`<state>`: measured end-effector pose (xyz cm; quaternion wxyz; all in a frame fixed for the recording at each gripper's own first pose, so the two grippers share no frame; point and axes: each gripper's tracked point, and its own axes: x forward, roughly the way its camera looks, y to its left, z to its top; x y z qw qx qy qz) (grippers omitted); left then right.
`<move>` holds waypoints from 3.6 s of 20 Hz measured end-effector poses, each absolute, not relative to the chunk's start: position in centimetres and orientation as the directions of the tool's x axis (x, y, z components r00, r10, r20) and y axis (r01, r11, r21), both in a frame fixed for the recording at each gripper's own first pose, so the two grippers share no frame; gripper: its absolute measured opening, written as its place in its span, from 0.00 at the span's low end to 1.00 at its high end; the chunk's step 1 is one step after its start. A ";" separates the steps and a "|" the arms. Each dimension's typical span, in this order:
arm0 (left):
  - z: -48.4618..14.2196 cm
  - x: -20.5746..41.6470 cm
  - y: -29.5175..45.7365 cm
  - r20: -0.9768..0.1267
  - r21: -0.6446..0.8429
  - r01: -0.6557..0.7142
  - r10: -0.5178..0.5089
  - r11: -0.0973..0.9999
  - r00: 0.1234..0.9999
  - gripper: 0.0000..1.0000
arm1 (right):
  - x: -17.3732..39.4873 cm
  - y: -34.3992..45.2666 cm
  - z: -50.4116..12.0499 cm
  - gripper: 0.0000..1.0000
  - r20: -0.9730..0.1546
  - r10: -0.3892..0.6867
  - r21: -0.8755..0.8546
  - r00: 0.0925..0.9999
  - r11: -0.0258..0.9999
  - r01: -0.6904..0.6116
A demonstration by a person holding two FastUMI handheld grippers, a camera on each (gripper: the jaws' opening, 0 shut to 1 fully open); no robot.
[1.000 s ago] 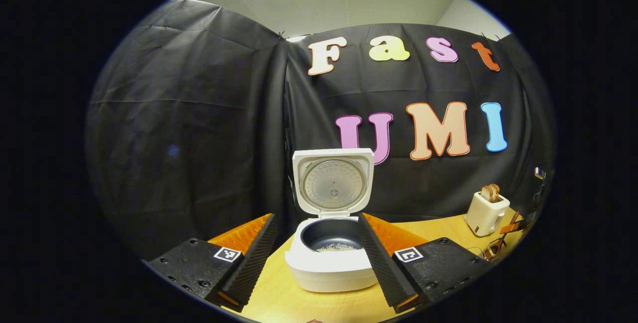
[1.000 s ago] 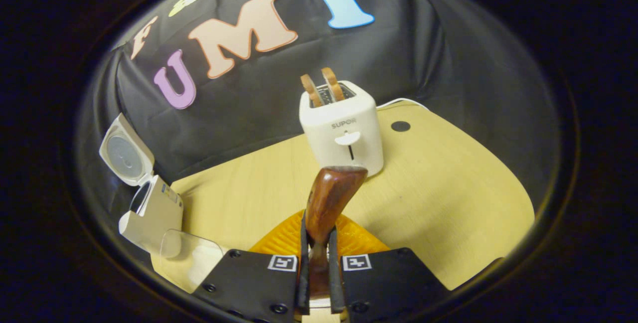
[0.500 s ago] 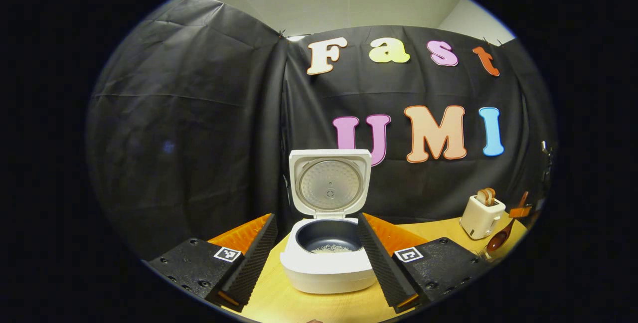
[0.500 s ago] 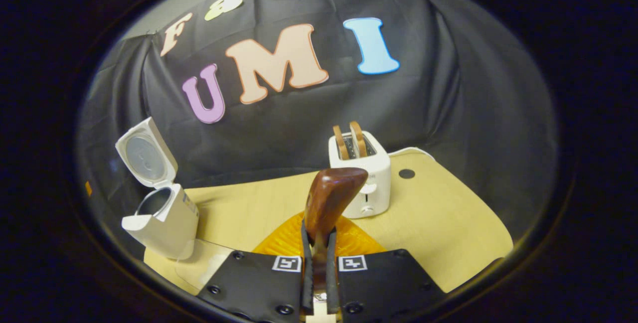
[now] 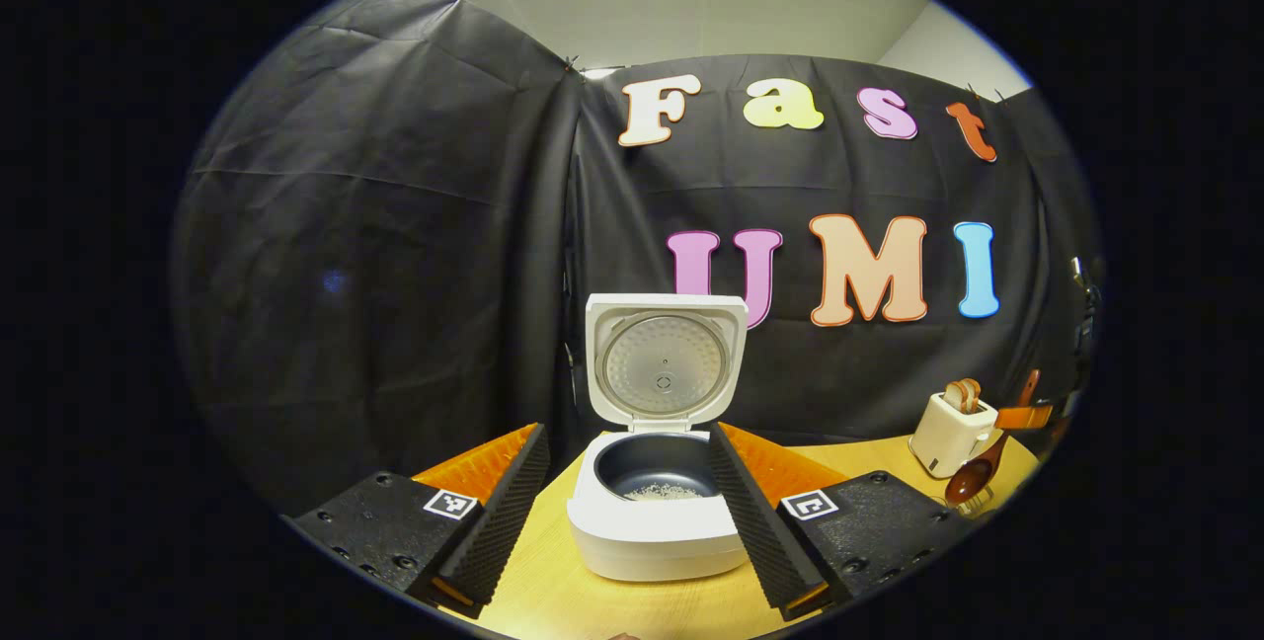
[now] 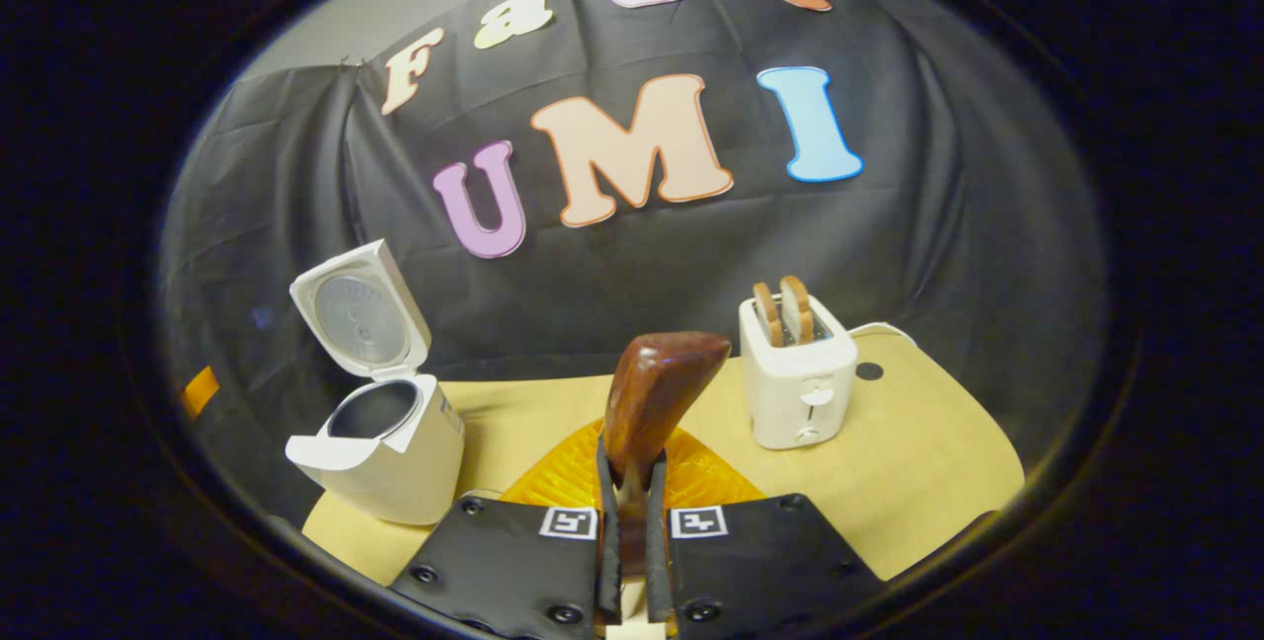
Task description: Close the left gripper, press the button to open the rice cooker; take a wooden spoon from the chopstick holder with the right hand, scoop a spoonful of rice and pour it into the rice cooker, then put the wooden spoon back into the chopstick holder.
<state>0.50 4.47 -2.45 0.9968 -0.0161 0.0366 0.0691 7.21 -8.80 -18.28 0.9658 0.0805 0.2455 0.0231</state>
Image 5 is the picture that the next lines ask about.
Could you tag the white chopstick holder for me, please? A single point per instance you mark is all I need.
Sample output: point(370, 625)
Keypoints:
point(943, 442)

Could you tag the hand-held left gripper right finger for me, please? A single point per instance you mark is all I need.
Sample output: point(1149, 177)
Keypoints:
point(760, 521)

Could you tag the white rice cooker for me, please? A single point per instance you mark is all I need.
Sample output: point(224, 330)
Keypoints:
point(652, 546)

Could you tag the black backdrop cloth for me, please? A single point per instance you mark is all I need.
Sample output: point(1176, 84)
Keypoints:
point(346, 225)

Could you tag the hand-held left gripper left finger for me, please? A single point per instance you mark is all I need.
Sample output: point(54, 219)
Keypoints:
point(499, 521)

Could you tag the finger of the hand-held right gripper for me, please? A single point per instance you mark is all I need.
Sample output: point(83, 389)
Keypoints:
point(1022, 416)

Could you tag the dark wooden spoon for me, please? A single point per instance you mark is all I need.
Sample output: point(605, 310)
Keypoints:
point(968, 482)

